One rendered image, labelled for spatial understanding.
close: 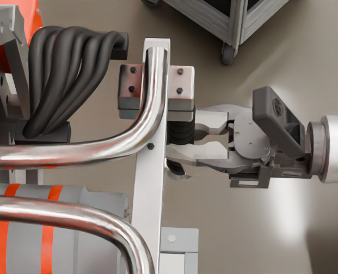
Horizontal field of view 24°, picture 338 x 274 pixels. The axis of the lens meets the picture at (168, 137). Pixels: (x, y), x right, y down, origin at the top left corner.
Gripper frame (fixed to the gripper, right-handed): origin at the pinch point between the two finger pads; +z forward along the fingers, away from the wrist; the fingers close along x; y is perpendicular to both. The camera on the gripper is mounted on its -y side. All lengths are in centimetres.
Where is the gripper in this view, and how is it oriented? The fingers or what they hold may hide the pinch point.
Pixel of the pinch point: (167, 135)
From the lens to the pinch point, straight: 103.1
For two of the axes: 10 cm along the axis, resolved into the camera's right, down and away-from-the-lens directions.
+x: 0.4, -8.5, 5.3
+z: -10.0, -0.3, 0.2
